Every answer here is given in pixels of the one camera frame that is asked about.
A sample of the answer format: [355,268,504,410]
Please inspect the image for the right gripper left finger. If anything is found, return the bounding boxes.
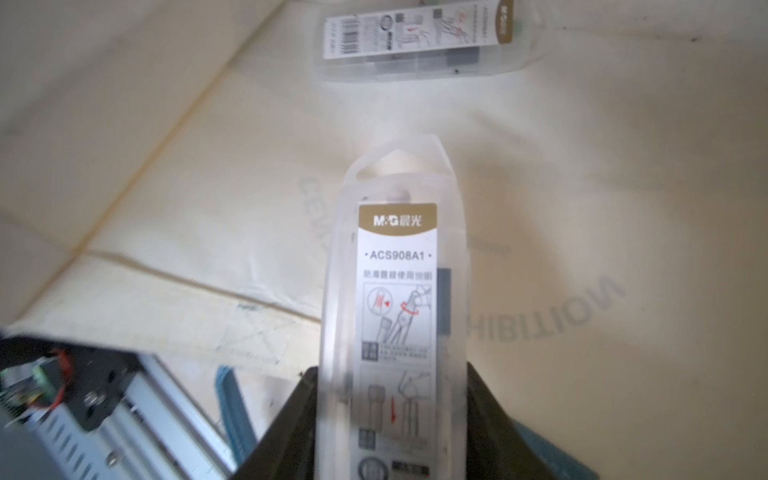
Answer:
[230,366,318,480]

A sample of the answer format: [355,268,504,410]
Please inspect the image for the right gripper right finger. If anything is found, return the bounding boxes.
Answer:
[466,362,555,480]

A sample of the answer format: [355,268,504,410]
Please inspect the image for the cream canvas tote bag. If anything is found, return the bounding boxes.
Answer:
[1,1,767,479]

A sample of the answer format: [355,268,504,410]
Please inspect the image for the compass set case in bag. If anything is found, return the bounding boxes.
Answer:
[315,1,555,82]

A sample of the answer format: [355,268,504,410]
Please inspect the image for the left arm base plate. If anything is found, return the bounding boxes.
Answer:
[1,337,143,432]

